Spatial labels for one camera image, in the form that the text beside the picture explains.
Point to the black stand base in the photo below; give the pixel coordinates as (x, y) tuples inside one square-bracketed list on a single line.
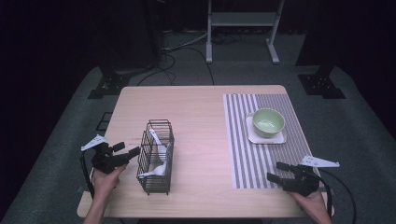
[(109, 84), (322, 84)]

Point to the green bowl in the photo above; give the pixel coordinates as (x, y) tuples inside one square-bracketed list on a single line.
[(268, 123)]

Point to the person's left hand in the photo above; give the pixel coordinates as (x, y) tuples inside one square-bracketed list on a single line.
[(104, 183)]

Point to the grey striped placemat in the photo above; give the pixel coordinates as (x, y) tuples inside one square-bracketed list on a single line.
[(249, 168)]

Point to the white square plate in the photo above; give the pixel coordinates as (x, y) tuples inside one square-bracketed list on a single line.
[(267, 140)]

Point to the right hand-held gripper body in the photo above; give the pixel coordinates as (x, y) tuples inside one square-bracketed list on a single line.
[(303, 183)]

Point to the person's right hand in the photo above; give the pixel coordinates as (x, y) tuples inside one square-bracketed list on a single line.
[(311, 203)]

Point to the white ceramic spoon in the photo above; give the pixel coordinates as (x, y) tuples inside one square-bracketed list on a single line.
[(161, 151), (158, 170)]

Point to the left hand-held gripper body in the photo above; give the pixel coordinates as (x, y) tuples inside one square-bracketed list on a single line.
[(106, 160)]

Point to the white metal stand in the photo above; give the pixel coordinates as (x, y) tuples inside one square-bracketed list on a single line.
[(243, 18)]

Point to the black frame on floor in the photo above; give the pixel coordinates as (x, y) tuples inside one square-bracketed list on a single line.
[(103, 121)]

